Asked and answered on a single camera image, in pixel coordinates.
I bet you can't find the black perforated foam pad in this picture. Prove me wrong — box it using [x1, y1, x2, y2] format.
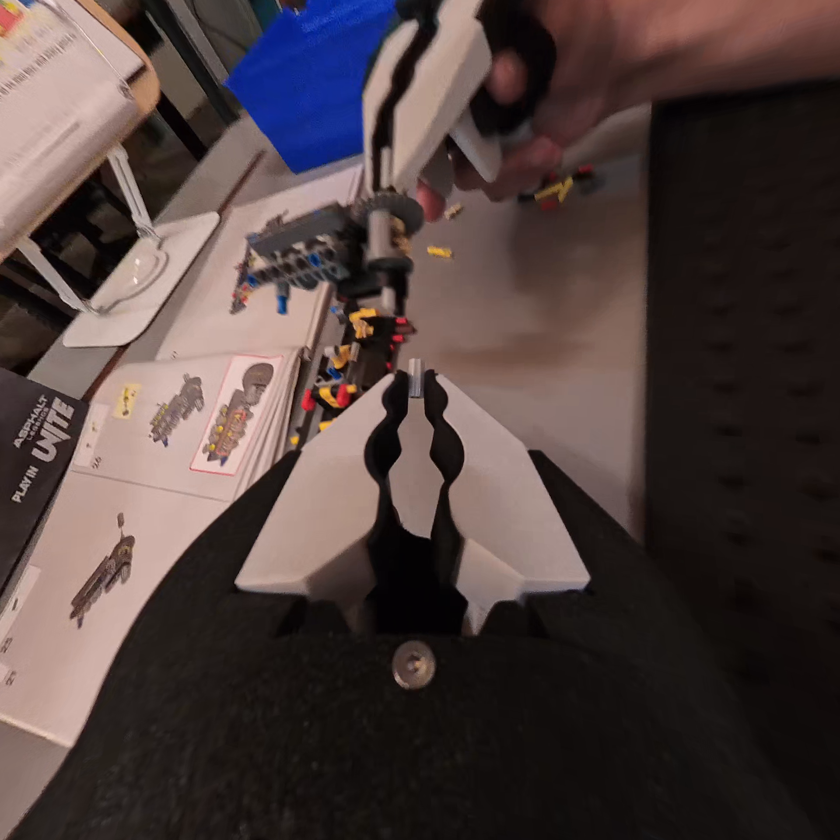
[646, 82, 840, 840]

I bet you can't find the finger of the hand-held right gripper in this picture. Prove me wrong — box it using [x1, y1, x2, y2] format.
[363, 16, 431, 188]
[384, 0, 493, 193]

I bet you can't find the heap of small lego pieces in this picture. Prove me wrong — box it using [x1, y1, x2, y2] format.
[517, 164, 608, 212]

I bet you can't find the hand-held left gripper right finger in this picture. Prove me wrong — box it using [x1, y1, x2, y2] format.
[425, 373, 590, 611]

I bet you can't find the grey lego gear assembly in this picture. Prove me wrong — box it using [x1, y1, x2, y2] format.
[246, 189, 424, 316]

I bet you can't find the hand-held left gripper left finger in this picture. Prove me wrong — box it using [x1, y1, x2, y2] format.
[235, 373, 404, 618]

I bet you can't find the yellow car lego set box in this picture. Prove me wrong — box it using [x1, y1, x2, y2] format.
[0, 367, 89, 592]

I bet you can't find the wooden document stand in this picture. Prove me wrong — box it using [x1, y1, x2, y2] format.
[0, 0, 221, 349]

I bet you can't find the long lego chassis assembly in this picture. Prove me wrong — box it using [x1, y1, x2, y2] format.
[289, 302, 417, 450]

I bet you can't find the blue plastic bin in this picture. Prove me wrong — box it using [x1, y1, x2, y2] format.
[225, 0, 398, 175]

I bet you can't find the lego instruction booklet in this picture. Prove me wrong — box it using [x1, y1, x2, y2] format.
[0, 164, 365, 749]

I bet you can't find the person's right hand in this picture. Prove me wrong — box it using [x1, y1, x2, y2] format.
[416, 0, 657, 223]

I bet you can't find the printed instruction sheet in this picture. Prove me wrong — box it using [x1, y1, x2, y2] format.
[0, 0, 145, 224]

